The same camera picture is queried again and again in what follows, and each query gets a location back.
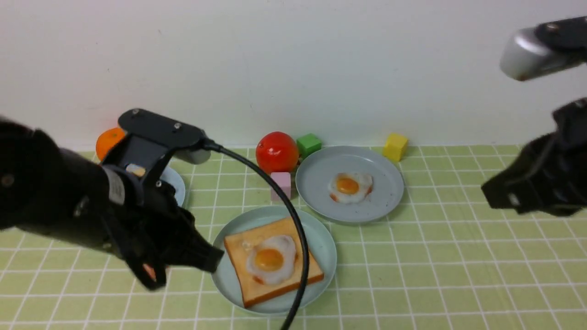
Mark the green cube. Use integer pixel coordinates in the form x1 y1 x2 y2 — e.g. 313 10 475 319
296 133 322 159

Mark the blue plate with toast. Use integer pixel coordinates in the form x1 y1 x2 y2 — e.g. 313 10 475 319
160 166 186 207

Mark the teal front plate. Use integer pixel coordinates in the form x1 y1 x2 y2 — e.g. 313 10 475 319
211 205 338 316

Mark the blue plate with eggs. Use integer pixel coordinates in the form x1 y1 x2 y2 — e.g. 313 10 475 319
295 146 404 225

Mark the pink cube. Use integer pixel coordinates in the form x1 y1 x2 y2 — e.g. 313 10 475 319
271 172 292 201

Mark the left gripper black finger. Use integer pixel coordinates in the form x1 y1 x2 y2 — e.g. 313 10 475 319
117 238 167 291

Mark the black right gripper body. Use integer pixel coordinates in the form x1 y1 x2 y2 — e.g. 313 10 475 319
482 98 587 217

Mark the orange fruit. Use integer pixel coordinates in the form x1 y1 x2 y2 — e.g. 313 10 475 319
95 126 125 161

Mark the yellow cube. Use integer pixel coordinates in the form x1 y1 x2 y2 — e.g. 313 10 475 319
382 133 409 162

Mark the red tomato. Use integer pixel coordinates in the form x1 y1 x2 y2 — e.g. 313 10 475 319
255 132 299 174

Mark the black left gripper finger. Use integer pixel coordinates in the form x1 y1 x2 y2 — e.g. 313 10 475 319
170 229 225 274

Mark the toast slice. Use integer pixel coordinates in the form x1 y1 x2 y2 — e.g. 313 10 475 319
224 217 325 308

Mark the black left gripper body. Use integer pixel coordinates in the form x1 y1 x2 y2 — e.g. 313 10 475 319
101 181 198 267

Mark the black cable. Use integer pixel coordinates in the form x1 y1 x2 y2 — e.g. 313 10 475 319
202 140 310 330

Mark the fried egg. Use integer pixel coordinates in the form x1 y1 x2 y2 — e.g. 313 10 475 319
246 235 296 286
328 172 374 204

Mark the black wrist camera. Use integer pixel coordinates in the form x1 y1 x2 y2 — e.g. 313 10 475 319
101 108 211 187

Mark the coral red cube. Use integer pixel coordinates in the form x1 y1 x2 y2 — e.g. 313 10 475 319
142 263 157 282

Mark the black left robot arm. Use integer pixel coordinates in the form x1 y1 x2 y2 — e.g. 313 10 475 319
1 109 224 291

